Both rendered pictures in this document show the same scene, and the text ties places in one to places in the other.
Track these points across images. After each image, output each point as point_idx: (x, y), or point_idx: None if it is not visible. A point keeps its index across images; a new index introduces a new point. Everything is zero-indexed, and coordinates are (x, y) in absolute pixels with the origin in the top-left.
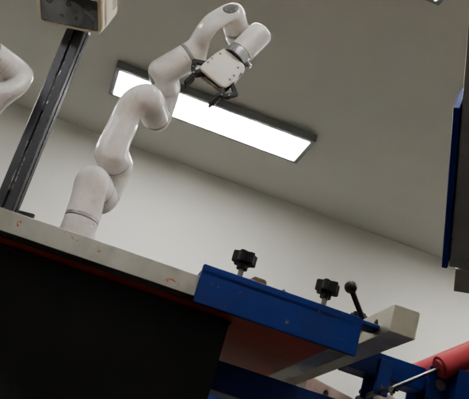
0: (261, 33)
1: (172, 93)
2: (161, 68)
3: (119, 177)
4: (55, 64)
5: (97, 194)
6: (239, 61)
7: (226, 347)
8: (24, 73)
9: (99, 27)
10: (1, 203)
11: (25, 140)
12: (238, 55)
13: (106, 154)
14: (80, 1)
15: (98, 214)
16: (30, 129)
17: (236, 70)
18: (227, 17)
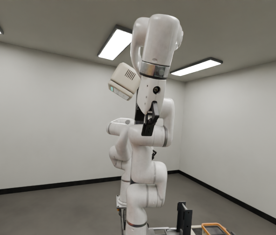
0: (150, 28)
1: (163, 114)
2: (137, 108)
3: (157, 184)
4: None
5: (129, 208)
6: (147, 77)
7: None
8: (120, 131)
9: (127, 95)
10: None
11: (131, 162)
12: (142, 72)
13: (131, 178)
14: (114, 89)
15: (135, 221)
16: (132, 155)
17: (147, 90)
18: (131, 43)
